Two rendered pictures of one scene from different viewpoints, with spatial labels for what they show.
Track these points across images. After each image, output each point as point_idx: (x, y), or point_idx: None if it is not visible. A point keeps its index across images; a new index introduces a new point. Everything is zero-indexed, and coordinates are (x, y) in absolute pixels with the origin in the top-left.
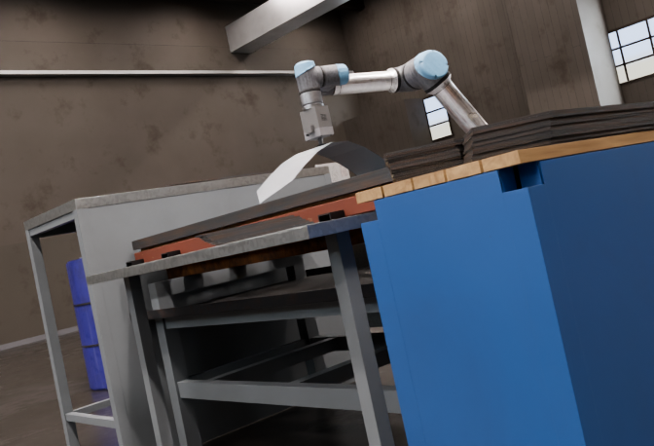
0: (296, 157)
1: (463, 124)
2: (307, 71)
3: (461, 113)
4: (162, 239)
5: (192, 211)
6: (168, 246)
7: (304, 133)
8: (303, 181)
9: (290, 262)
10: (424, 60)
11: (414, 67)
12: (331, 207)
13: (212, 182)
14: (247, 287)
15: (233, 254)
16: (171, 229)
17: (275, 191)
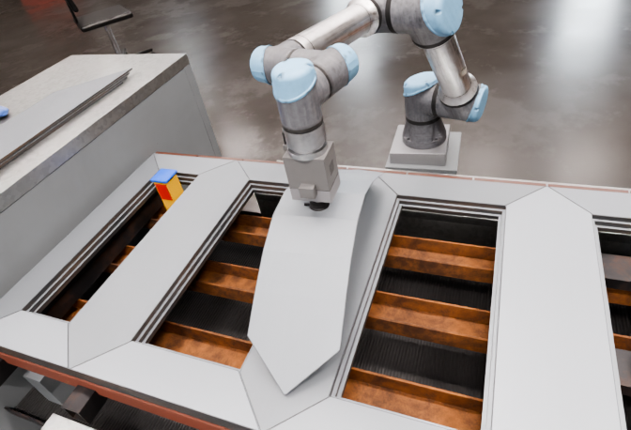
0: (289, 241)
1: (449, 83)
2: (308, 94)
3: (454, 71)
4: (43, 364)
5: (38, 217)
6: (65, 376)
7: (290, 189)
8: (164, 89)
9: None
10: (443, 8)
11: (419, 15)
12: None
13: (53, 156)
14: None
15: None
16: (18, 262)
17: (310, 369)
